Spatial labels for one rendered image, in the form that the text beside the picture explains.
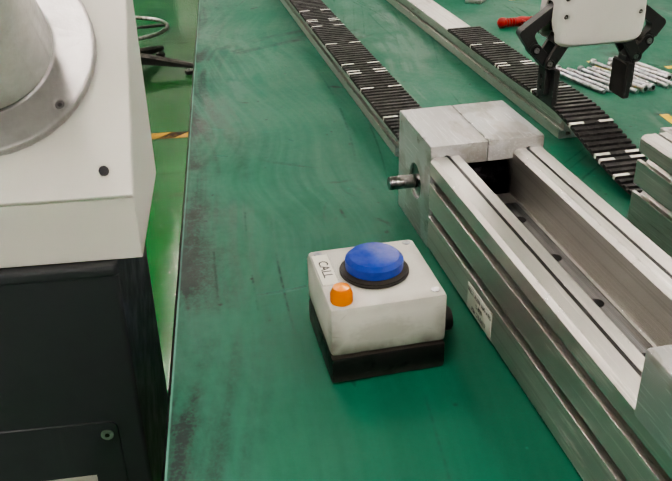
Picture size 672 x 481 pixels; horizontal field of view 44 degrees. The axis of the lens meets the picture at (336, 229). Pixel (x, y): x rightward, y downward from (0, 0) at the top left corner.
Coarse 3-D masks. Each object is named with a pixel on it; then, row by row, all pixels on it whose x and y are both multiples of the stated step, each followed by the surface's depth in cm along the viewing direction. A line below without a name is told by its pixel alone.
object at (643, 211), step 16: (640, 144) 71; (656, 144) 69; (640, 160) 72; (656, 160) 69; (640, 176) 72; (656, 176) 70; (656, 192) 70; (640, 208) 73; (656, 208) 70; (640, 224) 73; (656, 224) 70; (656, 240) 71
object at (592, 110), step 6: (570, 108) 91; (576, 108) 91; (582, 108) 91; (588, 108) 91; (594, 108) 92; (600, 108) 92; (558, 114) 91; (564, 114) 90; (570, 114) 90; (576, 114) 90; (582, 114) 90; (588, 114) 91; (594, 114) 91; (600, 114) 91
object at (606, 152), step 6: (630, 144) 86; (588, 150) 85; (594, 150) 85; (600, 150) 85; (606, 150) 85; (612, 150) 85; (618, 150) 85; (624, 150) 85; (630, 150) 85; (636, 150) 85; (594, 156) 84; (600, 156) 84; (606, 156) 84; (612, 156) 84; (618, 156) 84
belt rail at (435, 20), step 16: (400, 0) 145; (416, 0) 140; (432, 0) 140; (416, 16) 139; (432, 16) 130; (448, 16) 130; (432, 32) 130; (448, 32) 123; (448, 48) 124; (464, 48) 118; (480, 64) 114; (496, 80) 108; (512, 80) 103; (512, 96) 103; (528, 96) 99; (528, 112) 99; (544, 112) 97; (560, 128) 93
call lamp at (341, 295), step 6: (342, 282) 54; (336, 288) 53; (342, 288) 53; (348, 288) 53; (330, 294) 53; (336, 294) 53; (342, 294) 53; (348, 294) 53; (330, 300) 53; (336, 300) 53; (342, 300) 53; (348, 300) 53; (342, 306) 53
